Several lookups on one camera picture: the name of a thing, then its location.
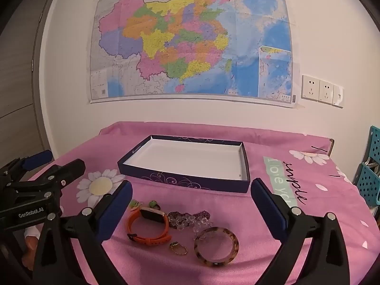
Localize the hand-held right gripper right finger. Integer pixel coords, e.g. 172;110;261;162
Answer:
250;178;352;285

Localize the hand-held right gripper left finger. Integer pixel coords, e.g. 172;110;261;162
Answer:
32;180;133;285

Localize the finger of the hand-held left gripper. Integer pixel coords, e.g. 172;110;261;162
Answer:
16;159;86;198
0;150;54;185

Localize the orange smart watch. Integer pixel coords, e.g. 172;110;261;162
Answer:
127;205;172;245

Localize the clear crystal bracelet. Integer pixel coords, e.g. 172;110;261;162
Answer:
176;217;214;233

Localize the purple beaded bracelet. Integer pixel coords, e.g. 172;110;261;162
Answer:
168;210;211;229

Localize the purple box lid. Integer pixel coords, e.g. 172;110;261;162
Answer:
117;135;251;193

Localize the tortoiseshell bangle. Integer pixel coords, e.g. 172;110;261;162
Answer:
194;227;239;267

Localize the person's left hand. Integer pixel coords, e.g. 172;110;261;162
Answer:
24;234;40;251

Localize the grey door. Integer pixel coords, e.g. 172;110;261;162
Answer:
0;0;55;167

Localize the pink floral tablecloth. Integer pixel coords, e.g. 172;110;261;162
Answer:
24;121;380;285

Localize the blue perforated plastic rack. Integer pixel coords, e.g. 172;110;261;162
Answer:
353;126;380;207

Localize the white wall socket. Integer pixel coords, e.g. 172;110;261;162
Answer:
319;80;334;104
301;75;320;100

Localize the white wall switch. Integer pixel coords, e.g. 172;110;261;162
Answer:
332;85;345;108

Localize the colourful wall map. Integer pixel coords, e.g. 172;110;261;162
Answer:
90;0;297;109

